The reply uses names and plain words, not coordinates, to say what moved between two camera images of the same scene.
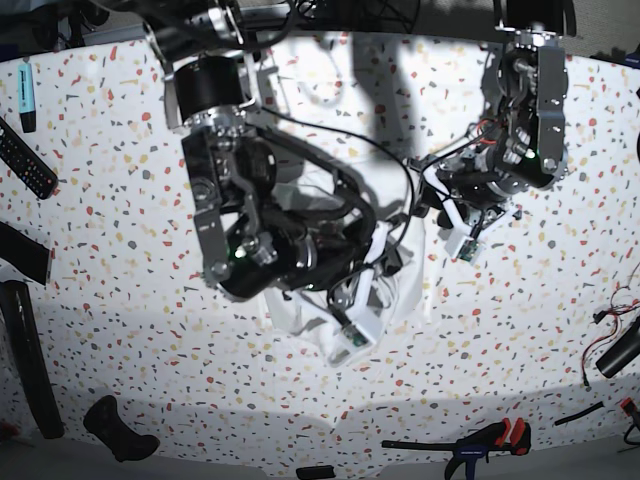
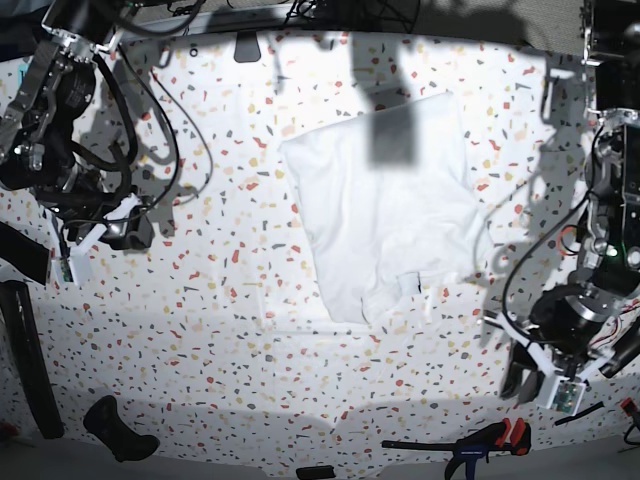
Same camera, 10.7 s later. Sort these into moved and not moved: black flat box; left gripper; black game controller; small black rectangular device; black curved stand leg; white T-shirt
Moved: white T-shirt; left gripper
Not moved: black game controller; black curved stand leg; black flat box; small black rectangular device
